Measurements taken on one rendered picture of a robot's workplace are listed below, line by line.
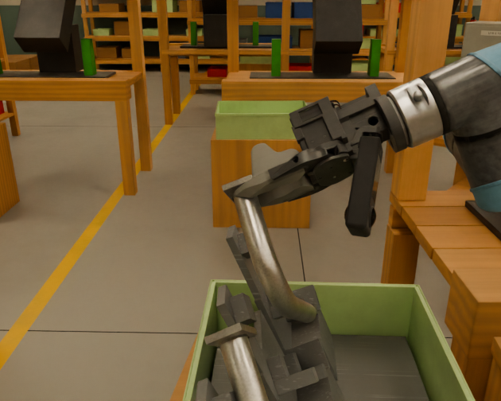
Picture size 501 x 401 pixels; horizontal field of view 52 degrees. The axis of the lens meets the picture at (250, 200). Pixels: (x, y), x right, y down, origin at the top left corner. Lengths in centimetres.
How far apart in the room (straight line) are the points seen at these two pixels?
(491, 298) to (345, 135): 68
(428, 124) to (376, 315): 55
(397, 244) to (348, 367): 81
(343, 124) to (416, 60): 97
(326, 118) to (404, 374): 56
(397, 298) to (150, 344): 160
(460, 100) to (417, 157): 104
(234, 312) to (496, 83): 41
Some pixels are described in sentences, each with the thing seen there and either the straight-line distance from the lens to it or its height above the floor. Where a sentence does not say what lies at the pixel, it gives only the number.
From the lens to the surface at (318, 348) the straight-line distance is 88.
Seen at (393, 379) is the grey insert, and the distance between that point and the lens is 101.
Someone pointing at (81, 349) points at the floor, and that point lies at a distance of 253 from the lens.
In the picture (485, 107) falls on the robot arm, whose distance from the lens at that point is 64.
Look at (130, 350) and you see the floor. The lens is 246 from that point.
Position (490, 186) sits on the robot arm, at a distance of 68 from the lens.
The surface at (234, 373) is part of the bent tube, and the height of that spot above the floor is 115.
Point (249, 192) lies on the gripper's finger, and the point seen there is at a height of 127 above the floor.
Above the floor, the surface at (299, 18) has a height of 113.
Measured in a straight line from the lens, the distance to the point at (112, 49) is 1106.
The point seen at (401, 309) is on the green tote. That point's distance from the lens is 109.
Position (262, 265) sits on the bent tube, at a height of 120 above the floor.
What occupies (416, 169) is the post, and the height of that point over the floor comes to 98.
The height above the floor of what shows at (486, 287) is 90.
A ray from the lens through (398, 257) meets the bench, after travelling 179.
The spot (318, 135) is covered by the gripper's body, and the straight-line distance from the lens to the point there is 62.
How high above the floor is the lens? 150
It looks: 22 degrees down
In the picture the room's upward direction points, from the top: straight up
